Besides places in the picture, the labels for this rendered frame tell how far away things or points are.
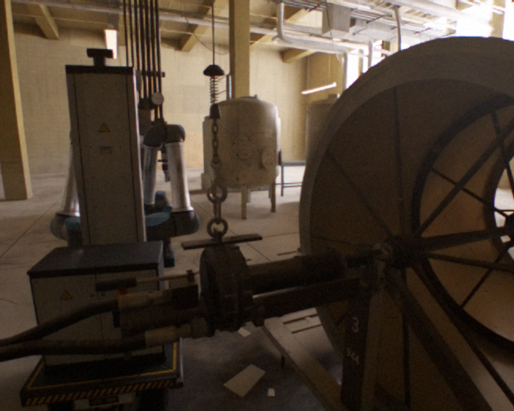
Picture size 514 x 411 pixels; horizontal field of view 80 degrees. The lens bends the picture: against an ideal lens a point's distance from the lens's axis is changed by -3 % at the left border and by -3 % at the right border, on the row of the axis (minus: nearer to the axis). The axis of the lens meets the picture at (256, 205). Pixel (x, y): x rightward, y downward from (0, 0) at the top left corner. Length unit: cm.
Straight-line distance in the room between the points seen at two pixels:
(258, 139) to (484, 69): 469
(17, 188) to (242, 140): 620
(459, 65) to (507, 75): 17
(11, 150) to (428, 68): 924
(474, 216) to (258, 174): 354
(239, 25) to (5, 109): 658
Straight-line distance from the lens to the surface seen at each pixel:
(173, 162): 213
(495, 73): 126
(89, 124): 193
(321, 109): 697
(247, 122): 561
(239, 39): 1048
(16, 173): 972
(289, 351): 201
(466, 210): 330
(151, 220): 204
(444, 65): 136
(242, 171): 562
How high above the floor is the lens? 138
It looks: 11 degrees down
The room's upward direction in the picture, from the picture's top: straight up
